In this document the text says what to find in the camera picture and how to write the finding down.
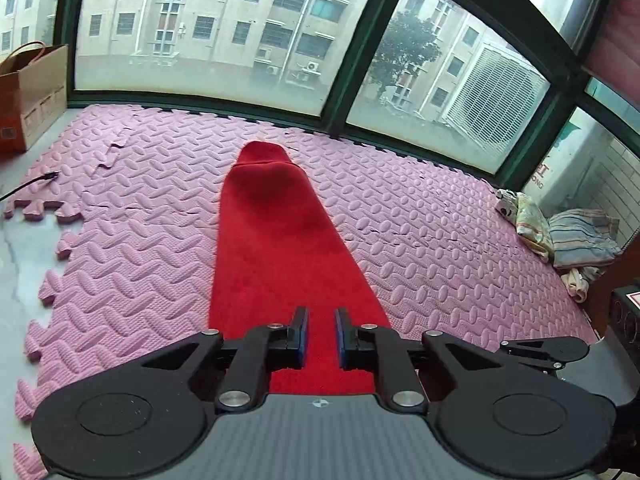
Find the white printed panel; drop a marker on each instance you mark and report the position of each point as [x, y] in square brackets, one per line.
[565, 165]

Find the beige apartment building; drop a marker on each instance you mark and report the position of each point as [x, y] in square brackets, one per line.
[225, 10]

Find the pink curtain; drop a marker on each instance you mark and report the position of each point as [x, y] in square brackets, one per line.
[617, 25]

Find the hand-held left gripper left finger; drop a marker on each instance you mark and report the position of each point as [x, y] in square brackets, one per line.
[301, 336]

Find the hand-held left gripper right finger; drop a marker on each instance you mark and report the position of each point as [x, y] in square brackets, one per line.
[342, 338]

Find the white black patterned cloth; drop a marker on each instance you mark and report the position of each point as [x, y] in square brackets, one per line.
[507, 205]

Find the yellow floral folded cloth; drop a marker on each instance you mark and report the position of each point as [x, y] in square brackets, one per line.
[535, 227]

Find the white outdoor air conditioner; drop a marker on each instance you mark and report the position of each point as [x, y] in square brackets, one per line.
[495, 105]

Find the green tree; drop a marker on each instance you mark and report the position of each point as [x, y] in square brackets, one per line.
[407, 50]

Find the dark green window frame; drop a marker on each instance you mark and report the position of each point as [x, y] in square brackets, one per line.
[357, 60]

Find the brown wooden cabinet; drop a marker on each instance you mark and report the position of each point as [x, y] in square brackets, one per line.
[622, 265]

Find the striped folded cloth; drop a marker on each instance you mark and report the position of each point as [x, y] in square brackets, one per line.
[582, 240]

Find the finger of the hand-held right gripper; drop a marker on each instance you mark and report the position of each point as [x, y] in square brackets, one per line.
[540, 350]

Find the pink foam puzzle mat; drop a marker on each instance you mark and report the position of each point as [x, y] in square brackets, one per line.
[125, 260]

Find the black box with red label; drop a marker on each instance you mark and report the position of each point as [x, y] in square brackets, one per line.
[625, 312]

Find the brown cardboard box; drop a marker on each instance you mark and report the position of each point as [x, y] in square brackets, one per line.
[35, 105]

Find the red pants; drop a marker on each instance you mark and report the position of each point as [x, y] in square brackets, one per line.
[280, 260]

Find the cream crumpled cloth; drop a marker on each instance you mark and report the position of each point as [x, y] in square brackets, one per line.
[580, 282]

